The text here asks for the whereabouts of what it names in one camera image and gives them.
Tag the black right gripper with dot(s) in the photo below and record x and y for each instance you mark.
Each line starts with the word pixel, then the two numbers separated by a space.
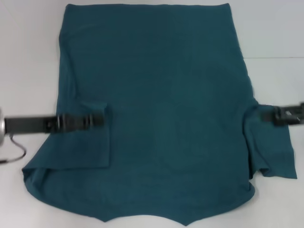
pixel 291 116

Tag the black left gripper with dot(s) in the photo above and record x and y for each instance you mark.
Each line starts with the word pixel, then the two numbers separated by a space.
pixel 28 123

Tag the teal blue t-shirt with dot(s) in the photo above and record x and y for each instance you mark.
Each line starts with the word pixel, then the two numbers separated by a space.
pixel 166 107

